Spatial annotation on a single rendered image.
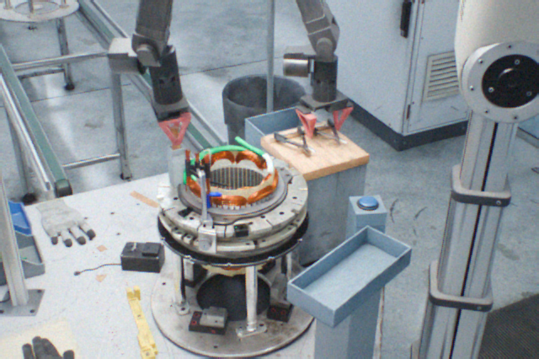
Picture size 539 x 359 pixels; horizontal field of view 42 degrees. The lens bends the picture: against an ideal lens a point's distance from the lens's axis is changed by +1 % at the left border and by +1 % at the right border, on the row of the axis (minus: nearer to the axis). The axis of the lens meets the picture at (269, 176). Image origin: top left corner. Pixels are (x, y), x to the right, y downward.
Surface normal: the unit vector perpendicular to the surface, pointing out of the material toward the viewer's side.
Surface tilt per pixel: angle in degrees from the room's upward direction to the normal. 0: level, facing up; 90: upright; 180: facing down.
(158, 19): 113
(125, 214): 0
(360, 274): 0
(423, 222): 0
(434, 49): 89
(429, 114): 89
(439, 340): 90
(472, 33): 104
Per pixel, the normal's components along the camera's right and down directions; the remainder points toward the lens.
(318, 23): -0.13, 0.60
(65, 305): 0.01, -0.85
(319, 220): 0.49, 0.46
